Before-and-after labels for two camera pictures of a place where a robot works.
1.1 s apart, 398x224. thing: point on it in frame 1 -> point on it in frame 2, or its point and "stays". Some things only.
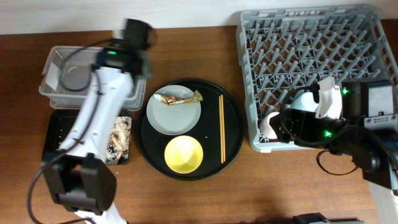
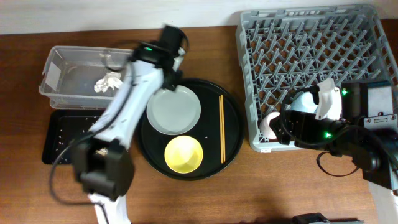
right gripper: [304, 120] stays
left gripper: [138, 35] -> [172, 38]
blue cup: [306, 102] stays
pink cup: [266, 130] stays
